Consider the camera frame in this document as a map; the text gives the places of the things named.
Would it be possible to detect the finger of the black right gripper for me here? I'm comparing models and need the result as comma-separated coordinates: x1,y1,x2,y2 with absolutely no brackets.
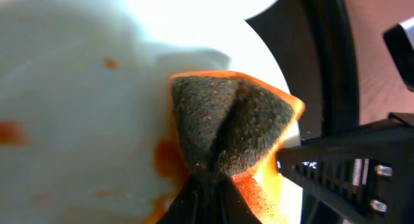
382,17,413,92

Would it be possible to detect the round black tray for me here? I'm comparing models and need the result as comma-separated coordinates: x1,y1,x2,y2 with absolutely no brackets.
245,0,360,224

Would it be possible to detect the green and orange sponge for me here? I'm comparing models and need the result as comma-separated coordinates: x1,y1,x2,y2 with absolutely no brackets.
165,71,305,223

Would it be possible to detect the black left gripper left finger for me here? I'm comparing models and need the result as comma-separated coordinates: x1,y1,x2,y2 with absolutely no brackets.
157,175,206,224

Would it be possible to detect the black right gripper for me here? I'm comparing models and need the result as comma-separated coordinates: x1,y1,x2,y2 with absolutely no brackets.
277,113,413,224

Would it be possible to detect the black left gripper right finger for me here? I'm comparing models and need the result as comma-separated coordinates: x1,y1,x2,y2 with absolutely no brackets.
215,177,261,224

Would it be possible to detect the pale plate with sauce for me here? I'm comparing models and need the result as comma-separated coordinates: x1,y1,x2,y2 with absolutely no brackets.
1,0,289,223

